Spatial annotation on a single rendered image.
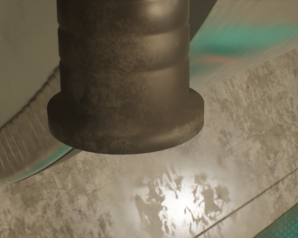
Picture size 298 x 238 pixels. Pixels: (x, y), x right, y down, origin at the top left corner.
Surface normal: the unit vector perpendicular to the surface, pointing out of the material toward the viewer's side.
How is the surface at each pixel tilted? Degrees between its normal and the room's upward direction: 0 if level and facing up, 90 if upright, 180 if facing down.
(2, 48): 90
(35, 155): 90
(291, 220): 0
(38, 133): 91
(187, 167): 0
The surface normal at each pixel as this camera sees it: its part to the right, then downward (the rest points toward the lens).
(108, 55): -0.23, 0.37
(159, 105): 0.53, 0.31
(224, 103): 0.64, -0.16
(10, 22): -0.69, 0.31
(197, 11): 0.62, 0.73
